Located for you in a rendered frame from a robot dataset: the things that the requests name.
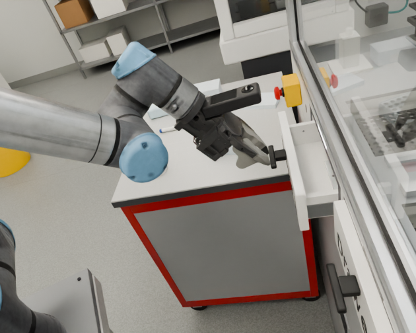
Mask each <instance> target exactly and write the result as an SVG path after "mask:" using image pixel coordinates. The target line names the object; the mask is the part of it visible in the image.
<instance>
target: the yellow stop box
mask: <svg viewBox="0 0 416 333"><path fill-rule="evenodd" d="M281 80H282V85H283V87H281V90H282V95H283V97H284V98H285V103H286V106H287V108H289V107H293V106H299V105H301V104H302V97H301V90H300V82H299V80H298V77H297V74H296V73H293V74H290V75H284V76H282V77H281Z"/></svg>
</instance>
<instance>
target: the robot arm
mask: <svg viewBox="0 0 416 333"><path fill-rule="evenodd" d="M112 75H114V76H115V77H116V79H117V82H116V84H115V85H114V88H113V89H112V90H111V91H110V93H109V95H108V96H107V97H106V99H105V100H104V102H103V103H102V104H101V106H100V108H99V109H98V110H97V111H96V112H91V111H88V110H84V109H81V108H77V107H74V106H70V105H66V104H62V103H59V102H55V101H52V100H48V99H44V98H40V97H37V96H33V95H30V94H26V93H23V92H18V91H14V90H11V89H7V88H4V87H0V147H2V148H7V149H14V150H18V151H25V152H29V153H36V154H41V155H47V156H52V157H59V158H63V159H70V160H74V161H81V162H86V163H92V164H97V165H104V166H107V167H114V168H120V170H121V171H122V172H123V174H124V175H126V176H127V177H128V178H129V179H130V180H132V181H134V182H138V183H145V182H150V181H152V180H155V179H156V178H158V177H159V176H160V175H161V174H162V173H163V172H164V170H165V169H166V167H167V164H168V151H167V149H166V147H165V146H164V144H163V143H162V139H161V138H160V137H159V136H158V135H157V134H156V133H155V132H154V131H153V130H152V129H151V128H150V126H149V125H148V124H147V123H146V121H145V120H144V119H143V117H144V115H145V114H146V113H147V111H148V110H149V108H150V106H151V105H152V104H154V105H155V106H157V107H159V108H160V109H161V110H163V111H165V112H166V113H167V114H169V115H170V116H172V117H173V118H174V119H176V124H175V125H174V128H175V129H176V130H178V131H180V130H181V129H184V130H185V131H187V132H188V133H189V134H191V135H192V136H193V142H194V140H195V142H194V143H195V144H196V149H197V150H199V151H201V152H202V153H203V154H204V155H206V156H208V157H209V158H210V159H212V160H213V161H216V160H218V159H219V158H220V157H223V156H224V155H225V154H227V153H228V148H230V147H231V146H233V147H232V150H233V152H234V153H235V154H237V155H238V159H237V162H236V166H237V167H238V168H241V169H243V168H246V167H249V166H251V165H253V164H255V163H261V164H263V165H267V166H269V165H270V164H271V163H270V160H269V157H268V154H269V150H268V148H267V145H266V144H265V143H264V142H263V140H262V139H261V138H260V137H259V135H258V134H257V133H256V132H255V131H254V130H253V129H252V128H251V127H250V126H249V125H248V124H247V123H246V122H245V121H244V120H242V119H241V118H239V117H238V116H236V115H235V114H233V113H232V111H234V110H238V109H241V108H245V107H248V106H252V105H255V104H259V103H260V102H261V90H260V86H259V84H258V83H257V82H255V83H251V84H249V85H244V86H242V87H238V88H235V89H232V90H229V91H225V92H221V93H219V94H215V95H212V96H208V97H206V98H205V95H204V94H203V93H202V92H200V91H199V90H198V88H197V87H196V86H195V85H193V84H192V83H191V82H189V81H188V80H187V79H186V78H184V77H183V76H181V75H180V74H179V73H178V72H176V71H175V70H174V69H173V68H171V67H170V66H169V65H167V64H166V63H165V62H163V60H161V59H160V58H159V57H157V56H156V54H154V53H152V52H151V51H150V50H148V49H147V48H146V47H144V46H143V45H141V44H140V43H138V42H131V43H130V44H129V45H128V46H127V47H126V49H125V50H124V52H123V54H122V55H121V56H120V58H119V60H118V61H117V62H116V64H115V65H114V66H113V68H112ZM199 143H200V144H199ZM257 147H258V148H257ZM15 249H16V242H15V237H14V235H13V232H12V230H11V228H10V227H9V226H8V224H6V222H4V221H3V220H2V219H0V333H67V332H66V329H65V327H64V325H63V324H62V323H61V322H60V321H58V319H56V317H54V316H52V315H50V314H46V313H39V312H36V311H32V310H31V309H30V308H29V307H28V306H27V305H25V304H24V303H23V302H22V301H21V300H20V299H19V298H18V296H17V287H16V270H15Z"/></svg>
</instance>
